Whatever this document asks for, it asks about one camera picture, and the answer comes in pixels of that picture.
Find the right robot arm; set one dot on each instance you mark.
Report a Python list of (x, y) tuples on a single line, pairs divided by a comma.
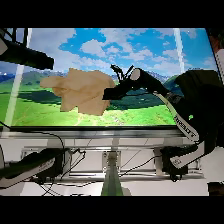
[(151, 81)]

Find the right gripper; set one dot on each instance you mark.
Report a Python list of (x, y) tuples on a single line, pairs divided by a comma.
[(118, 90)]

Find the cream garment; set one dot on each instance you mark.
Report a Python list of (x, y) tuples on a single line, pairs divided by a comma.
[(83, 90)]

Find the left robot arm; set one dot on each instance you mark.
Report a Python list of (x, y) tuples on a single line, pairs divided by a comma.
[(28, 57)]

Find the silver frame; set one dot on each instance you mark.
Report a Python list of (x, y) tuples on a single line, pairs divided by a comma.
[(111, 133)]

